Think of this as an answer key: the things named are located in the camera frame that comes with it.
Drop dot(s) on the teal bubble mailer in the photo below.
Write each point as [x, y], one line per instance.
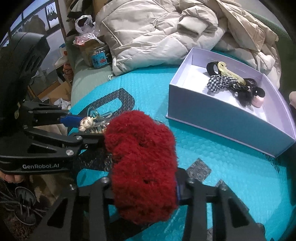
[265, 184]

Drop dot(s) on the black claw hair clip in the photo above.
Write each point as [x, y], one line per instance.
[250, 82]

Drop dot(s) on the cream hair claw clip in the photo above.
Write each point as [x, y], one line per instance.
[222, 69]

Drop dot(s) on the lavender cardboard box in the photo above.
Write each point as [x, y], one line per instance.
[269, 129]

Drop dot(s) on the beige folded cloth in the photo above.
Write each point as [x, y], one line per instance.
[292, 98]

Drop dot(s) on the pink round cosmetic jar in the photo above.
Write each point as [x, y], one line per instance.
[257, 101]

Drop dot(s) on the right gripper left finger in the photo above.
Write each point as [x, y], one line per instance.
[65, 218]

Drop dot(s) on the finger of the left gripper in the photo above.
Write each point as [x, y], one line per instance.
[38, 143]
[41, 114]

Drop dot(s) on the beige puffer jacket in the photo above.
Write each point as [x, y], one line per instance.
[148, 33]

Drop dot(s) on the black lace bow clip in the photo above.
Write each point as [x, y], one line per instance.
[245, 96]

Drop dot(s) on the blue label glass jar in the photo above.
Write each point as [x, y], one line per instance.
[100, 57]

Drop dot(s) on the red fluffy scrunchie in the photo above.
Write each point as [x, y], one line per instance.
[144, 167]

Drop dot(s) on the white plastic bag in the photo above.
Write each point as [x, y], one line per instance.
[84, 24]

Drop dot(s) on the black white gingham scrunchie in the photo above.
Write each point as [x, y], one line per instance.
[218, 82]

